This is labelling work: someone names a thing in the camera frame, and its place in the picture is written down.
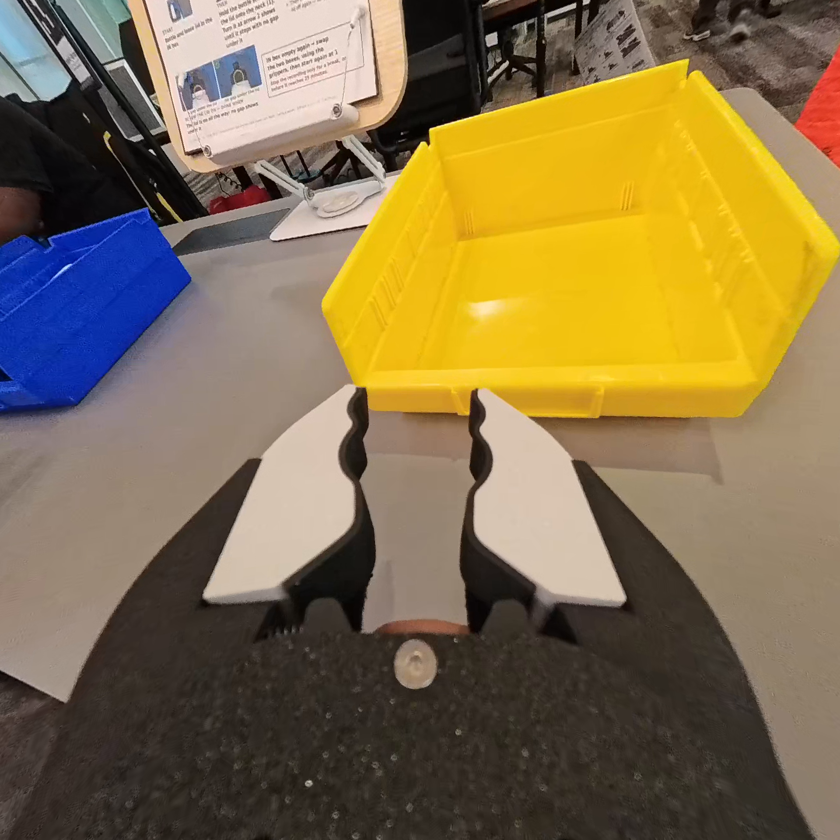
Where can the yellow plastic bin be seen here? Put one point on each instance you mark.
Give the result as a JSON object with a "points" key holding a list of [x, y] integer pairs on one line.
{"points": [[558, 295]]}

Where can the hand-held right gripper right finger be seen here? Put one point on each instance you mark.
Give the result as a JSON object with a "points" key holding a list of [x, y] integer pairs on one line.
{"points": [[538, 518]]}

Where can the blue plastic bin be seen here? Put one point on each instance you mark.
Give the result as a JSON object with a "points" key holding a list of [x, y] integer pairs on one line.
{"points": [[98, 315]]}

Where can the printed cardboard box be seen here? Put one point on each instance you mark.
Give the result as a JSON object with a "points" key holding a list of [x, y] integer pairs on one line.
{"points": [[617, 46]]}

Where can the black hanging jacket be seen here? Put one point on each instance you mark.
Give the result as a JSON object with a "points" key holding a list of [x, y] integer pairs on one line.
{"points": [[131, 177]]}

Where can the printed instruction sheet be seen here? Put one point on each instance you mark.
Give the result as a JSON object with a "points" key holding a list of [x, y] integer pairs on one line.
{"points": [[275, 79]]}

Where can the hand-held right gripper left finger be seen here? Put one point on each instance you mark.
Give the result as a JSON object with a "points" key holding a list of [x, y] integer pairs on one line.
{"points": [[289, 518]]}

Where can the black office chair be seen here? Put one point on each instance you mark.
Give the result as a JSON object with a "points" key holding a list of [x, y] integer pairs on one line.
{"points": [[439, 65]]}

